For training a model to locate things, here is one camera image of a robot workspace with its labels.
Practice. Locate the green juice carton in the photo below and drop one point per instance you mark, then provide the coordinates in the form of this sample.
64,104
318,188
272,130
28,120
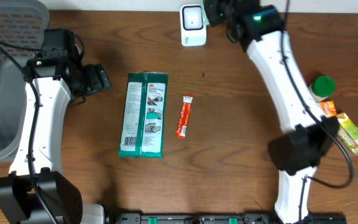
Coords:
348,132

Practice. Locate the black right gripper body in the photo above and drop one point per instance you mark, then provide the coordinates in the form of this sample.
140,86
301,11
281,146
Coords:
223,10

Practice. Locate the grey plastic mesh basket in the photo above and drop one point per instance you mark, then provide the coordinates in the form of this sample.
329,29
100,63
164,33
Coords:
22,25

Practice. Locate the green lid spice jar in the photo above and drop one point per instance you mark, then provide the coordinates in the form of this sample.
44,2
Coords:
322,87

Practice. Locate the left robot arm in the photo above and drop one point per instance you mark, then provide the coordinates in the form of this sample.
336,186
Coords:
35,190

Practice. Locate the green white barcode packet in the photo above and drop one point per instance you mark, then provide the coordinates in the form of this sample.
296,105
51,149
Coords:
143,121

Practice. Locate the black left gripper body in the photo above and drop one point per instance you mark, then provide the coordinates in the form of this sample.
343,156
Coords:
92,81

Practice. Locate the white barcode scanner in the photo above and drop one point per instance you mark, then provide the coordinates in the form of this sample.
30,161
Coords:
193,31

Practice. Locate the white teal snack packet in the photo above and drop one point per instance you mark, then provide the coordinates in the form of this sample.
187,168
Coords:
203,14

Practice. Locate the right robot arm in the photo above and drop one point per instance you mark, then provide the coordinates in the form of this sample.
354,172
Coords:
307,133

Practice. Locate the orange tissue packet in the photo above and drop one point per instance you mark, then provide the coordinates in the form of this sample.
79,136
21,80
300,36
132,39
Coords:
328,108

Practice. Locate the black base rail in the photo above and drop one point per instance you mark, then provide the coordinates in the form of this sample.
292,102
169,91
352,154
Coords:
255,217

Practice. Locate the red white snack packet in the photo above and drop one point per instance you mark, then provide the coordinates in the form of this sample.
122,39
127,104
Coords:
184,116

